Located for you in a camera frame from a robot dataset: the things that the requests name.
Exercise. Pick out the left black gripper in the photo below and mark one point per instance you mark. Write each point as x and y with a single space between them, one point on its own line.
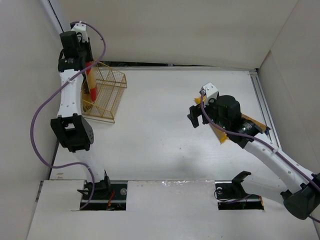
88 53

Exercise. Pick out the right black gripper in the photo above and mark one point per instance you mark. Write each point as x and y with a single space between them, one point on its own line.
198 113

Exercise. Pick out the red spaghetti bag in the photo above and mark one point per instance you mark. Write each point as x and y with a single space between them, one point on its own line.
92 85

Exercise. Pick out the yellow spaghetti bag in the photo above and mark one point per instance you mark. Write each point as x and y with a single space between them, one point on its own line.
222 136

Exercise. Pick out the navy label spaghetti bag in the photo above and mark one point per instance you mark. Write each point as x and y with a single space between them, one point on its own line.
86 96

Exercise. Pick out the blue patterned spaghetti bag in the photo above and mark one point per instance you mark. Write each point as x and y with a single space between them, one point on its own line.
262 126

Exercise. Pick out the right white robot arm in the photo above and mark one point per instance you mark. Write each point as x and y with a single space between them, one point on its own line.
295 187

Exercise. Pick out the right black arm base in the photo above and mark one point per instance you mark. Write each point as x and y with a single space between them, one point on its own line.
231 196

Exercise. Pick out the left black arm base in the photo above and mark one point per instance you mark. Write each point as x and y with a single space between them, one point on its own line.
108 195

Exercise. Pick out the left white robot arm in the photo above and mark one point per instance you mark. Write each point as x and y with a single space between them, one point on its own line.
70 127

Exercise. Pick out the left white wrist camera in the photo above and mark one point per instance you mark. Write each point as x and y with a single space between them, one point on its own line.
81 31

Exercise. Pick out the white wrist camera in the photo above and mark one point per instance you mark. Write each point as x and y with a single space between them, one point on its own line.
81 31
209 91

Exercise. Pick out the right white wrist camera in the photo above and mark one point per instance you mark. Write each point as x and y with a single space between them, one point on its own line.
209 91

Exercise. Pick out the yellow wire mesh basket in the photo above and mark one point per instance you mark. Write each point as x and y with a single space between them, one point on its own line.
111 84

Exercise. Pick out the aluminium rail right edge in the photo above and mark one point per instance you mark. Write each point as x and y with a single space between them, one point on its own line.
267 117

